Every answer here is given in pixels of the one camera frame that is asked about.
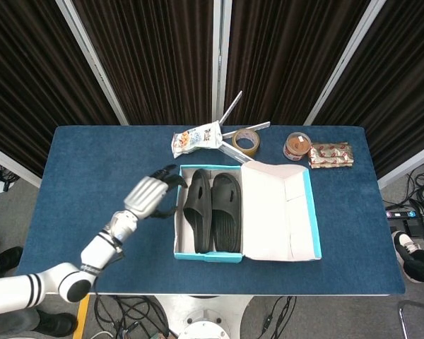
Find silver slotted metal bar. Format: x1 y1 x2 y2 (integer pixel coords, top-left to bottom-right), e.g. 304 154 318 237
217 90 243 125
220 140 254 163
222 121 271 139

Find black cable with inline switch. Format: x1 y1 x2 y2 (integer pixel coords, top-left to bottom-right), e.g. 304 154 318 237
261 295 298 339

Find brown packing tape roll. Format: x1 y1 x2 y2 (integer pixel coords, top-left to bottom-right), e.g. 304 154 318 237
232 129 261 156

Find black metal chair frame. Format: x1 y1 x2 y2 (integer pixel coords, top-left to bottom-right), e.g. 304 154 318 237
398 299 424 339

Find dark brown curtain panel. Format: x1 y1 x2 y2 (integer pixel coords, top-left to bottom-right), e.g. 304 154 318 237
225 0 370 125
73 0 215 125
312 0 424 177
0 0 123 177

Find white snack bag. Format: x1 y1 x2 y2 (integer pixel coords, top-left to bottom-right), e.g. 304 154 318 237
171 120 223 159

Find black and white sneaker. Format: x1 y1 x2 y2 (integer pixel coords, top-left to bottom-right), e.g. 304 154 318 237
391 230 424 283

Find yellow floor tape strip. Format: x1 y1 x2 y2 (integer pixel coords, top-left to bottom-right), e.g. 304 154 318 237
72 295 91 339

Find red and gold snack packet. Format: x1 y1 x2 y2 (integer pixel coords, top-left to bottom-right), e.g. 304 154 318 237
307 141 354 170

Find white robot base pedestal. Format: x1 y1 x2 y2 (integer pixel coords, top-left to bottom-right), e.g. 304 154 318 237
155 295 255 339

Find black floor cable bundle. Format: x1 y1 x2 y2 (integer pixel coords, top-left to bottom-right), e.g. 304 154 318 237
93 295 170 339

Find black rubber slipper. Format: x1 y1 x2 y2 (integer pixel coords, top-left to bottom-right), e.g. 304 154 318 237
182 168 213 254
210 172 242 254

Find light blue shoe box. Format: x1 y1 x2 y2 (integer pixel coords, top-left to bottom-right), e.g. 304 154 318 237
172 160 322 264

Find black cables with white plug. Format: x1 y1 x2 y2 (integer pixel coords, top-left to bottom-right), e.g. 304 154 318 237
0 158 20 194

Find blue felt table cover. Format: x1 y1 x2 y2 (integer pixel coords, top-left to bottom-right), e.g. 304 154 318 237
12 125 406 296

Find white partition frame post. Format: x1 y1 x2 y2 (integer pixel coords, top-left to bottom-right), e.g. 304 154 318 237
303 0 388 126
211 0 232 124
0 141 42 188
377 139 424 190
55 0 130 125

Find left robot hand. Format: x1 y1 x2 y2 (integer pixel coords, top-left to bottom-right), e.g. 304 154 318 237
123 165 189 220

